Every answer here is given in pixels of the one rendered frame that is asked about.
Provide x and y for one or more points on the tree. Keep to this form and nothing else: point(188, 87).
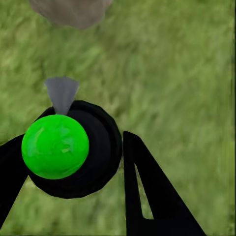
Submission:
point(79, 14)

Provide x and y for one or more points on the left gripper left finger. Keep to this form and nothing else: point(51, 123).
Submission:
point(12, 174)

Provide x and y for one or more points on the pesticide atomizer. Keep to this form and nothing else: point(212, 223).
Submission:
point(74, 148)

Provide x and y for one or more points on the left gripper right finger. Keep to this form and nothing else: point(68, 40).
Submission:
point(171, 215)

